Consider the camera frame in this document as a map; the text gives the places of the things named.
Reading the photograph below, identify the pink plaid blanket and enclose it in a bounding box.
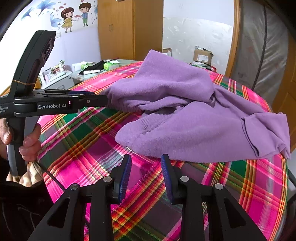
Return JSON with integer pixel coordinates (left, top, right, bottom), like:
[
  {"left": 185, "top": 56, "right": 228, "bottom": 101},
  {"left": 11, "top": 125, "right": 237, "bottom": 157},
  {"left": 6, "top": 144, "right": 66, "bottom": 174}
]
[{"left": 37, "top": 61, "right": 289, "bottom": 241}]

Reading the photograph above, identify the black cloth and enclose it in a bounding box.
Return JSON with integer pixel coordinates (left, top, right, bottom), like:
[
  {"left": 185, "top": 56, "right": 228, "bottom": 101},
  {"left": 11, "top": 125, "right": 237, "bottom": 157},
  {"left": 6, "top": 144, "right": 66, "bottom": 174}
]
[{"left": 79, "top": 61, "right": 105, "bottom": 75}]

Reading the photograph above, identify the brown cardboard box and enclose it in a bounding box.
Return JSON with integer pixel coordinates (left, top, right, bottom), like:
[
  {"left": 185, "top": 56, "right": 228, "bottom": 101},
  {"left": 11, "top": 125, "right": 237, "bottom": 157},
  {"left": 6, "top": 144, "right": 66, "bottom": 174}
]
[{"left": 193, "top": 47, "right": 214, "bottom": 64}]

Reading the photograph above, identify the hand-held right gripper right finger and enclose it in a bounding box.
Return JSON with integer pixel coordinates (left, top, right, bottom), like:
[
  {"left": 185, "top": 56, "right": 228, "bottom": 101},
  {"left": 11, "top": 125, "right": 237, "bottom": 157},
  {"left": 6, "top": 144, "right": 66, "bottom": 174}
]
[{"left": 161, "top": 153, "right": 269, "bottom": 241}]

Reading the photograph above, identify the wooden door frame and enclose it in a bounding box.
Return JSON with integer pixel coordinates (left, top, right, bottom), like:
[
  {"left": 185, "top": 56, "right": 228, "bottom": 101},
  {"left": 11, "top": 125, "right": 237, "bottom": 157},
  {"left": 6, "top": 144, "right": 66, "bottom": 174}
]
[{"left": 224, "top": 0, "right": 242, "bottom": 78}]

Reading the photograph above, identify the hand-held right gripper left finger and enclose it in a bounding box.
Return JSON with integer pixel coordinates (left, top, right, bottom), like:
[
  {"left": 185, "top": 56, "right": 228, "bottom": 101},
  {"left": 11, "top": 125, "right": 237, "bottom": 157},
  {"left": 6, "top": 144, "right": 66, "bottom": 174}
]
[{"left": 28, "top": 154, "right": 132, "bottom": 241}]

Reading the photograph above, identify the wooden door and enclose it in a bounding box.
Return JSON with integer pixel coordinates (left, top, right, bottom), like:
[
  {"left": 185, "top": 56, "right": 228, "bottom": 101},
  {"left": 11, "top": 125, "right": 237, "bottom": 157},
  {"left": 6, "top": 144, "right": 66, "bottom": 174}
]
[{"left": 272, "top": 59, "right": 296, "bottom": 114}]

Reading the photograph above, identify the beige fleece cloth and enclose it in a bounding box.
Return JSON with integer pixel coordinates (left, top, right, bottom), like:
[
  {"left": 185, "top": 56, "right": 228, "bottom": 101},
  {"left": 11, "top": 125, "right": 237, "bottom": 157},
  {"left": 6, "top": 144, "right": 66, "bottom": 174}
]
[{"left": 6, "top": 161, "right": 44, "bottom": 187}]

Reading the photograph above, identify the purple sweater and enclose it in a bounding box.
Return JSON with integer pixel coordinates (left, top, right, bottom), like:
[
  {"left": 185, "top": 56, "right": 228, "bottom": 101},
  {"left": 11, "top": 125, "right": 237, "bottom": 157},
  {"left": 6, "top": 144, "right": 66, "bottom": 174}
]
[{"left": 99, "top": 49, "right": 291, "bottom": 164}]

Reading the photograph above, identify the person's left forearm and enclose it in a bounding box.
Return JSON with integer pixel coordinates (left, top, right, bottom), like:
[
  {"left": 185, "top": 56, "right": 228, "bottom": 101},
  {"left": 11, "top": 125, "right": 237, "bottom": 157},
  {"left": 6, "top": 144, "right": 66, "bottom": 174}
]
[{"left": 0, "top": 153, "right": 63, "bottom": 241}]

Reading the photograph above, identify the cartoon couple wall sticker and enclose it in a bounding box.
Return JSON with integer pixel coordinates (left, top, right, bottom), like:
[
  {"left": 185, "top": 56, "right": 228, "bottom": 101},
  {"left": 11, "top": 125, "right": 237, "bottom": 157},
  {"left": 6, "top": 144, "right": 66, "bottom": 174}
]
[{"left": 21, "top": 0, "right": 97, "bottom": 33}]

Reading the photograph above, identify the wooden wardrobe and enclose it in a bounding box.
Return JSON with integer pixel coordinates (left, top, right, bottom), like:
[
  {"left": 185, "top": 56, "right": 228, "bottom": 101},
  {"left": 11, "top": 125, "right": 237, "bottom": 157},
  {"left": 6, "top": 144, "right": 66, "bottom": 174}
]
[{"left": 97, "top": 0, "right": 163, "bottom": 61}]

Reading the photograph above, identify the white cabinet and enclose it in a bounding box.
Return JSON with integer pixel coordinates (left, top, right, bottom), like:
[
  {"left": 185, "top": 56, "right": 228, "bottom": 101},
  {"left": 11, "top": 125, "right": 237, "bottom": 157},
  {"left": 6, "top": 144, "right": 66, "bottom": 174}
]
[{"left": 38, "top": 70, "right": 73, "bottom": 90}]

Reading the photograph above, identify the black cable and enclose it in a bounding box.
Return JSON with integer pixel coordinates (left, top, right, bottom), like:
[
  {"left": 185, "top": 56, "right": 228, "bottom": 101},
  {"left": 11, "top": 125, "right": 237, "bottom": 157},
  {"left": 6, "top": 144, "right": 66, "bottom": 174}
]
[{"left": 35, "top": 160, "right": 66, "bottom": 193}]

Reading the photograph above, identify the clear plastic door curtain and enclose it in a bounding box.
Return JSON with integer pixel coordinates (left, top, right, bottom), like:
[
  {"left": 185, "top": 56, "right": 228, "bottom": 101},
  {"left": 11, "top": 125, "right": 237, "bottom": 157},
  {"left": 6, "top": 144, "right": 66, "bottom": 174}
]
[{"left": 231, "top": 0, "right": 289, "bottom": 99}]

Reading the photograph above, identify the person's left hand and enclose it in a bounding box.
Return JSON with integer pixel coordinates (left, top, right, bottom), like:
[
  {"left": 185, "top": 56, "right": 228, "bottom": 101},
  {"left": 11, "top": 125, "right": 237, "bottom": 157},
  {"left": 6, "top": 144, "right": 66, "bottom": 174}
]
[{"left": 0, "top": 118, "right": 42, "bottom": 163}]

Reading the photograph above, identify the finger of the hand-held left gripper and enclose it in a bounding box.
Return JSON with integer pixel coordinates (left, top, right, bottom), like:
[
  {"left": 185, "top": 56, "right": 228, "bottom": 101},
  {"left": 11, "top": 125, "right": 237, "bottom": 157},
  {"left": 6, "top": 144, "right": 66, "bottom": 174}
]
[
  {"left": 44, "top": 90, "right": 100, "bottom": 97},
  {"left": 79, "top": 95, "right": 108, "bottom": 108}
]

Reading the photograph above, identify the folding table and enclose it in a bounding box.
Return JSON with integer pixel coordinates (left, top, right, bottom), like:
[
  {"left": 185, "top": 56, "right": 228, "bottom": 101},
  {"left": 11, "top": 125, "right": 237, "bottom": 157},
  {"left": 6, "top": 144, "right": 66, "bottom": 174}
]
[{"left": 69, "top": 59, "right": 139, "bottom": 82}]

